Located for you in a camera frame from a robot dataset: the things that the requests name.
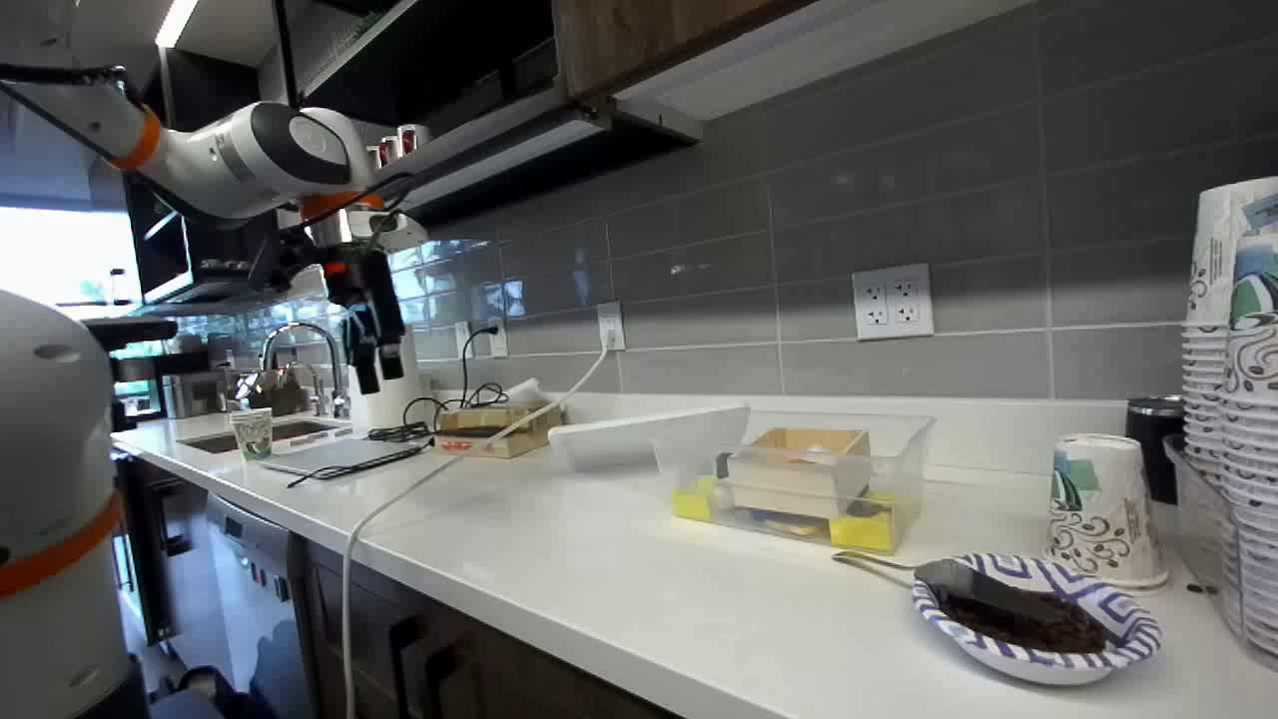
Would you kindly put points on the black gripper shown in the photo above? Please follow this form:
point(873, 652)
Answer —
point(359, 287)

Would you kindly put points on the small wooden box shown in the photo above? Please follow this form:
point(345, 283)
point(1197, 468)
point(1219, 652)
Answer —
point(800, 481)

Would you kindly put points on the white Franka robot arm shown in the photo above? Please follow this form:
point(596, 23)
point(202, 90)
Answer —
point(263, 155)

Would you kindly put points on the brown cardboard box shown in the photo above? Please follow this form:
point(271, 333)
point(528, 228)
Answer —
point(479, 420)

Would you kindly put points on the tan box with blue label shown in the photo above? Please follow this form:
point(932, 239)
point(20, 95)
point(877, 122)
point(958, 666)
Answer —
point(514, 443)

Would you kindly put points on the clear empty plastic container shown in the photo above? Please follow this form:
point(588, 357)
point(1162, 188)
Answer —
point(626, 443)

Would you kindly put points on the white paper towel roll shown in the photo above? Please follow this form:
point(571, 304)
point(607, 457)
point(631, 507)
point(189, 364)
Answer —
point(402, 401)

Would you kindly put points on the chrome sink faucet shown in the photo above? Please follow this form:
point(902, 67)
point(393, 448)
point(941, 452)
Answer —
point(323, 351)

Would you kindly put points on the small black faucet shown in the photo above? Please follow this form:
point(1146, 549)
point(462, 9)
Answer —
point(466, 364)

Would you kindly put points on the grey flat tray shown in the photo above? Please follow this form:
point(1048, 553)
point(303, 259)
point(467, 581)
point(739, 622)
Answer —
point(341, 457)

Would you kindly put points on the kitchen sink basin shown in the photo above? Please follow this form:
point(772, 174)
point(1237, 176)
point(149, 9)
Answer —
point(283, 435)

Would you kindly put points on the red white striped item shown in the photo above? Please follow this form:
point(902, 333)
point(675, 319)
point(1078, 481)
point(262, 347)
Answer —
point(397, 144)

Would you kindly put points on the black coffee machine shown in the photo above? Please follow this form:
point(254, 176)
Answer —
point(144, 372)

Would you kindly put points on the black microwave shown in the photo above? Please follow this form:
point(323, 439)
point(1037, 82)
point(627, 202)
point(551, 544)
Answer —
point(164, 254)

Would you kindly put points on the dark lower cabinet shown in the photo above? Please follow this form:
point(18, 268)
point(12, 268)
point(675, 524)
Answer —
point(442, 641)

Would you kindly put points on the yellow rectangular block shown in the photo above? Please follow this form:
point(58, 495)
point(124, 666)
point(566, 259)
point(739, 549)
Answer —
point(692, 503)

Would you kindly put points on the ceiling light strip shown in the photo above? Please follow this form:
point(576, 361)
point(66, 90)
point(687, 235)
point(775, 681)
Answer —
point(173, 23)

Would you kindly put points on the wooden upper cabinet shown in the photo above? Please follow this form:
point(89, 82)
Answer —
point(639, 40)

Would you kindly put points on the yellow tape piece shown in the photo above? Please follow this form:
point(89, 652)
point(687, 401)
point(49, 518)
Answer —
point(868, 529)

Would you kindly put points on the metal spoon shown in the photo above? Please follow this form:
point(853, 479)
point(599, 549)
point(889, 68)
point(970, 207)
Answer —
point(873, 564)

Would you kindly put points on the dark coffee grounds pile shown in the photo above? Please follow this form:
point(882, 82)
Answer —
point(1022, 622)

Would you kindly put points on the upturned patterned paper cup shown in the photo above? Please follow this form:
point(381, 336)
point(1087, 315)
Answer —
point(1103, 512)

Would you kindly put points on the black canister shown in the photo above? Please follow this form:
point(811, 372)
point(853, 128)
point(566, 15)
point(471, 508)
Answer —
point(1151, 443)

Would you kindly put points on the patterned paper plate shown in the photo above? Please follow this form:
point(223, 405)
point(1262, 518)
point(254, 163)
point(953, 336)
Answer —
point(1119, 626)

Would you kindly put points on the stack of patterned paper cups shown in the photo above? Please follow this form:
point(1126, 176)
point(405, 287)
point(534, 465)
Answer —
point(1261, 533)
point(1219, 401)

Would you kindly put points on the white wall outlet with plug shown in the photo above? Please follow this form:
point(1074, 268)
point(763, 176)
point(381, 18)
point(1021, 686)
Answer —
point(607, 325)

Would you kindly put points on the white quad wall outlet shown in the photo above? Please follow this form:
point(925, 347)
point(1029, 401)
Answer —
point(892, 303)

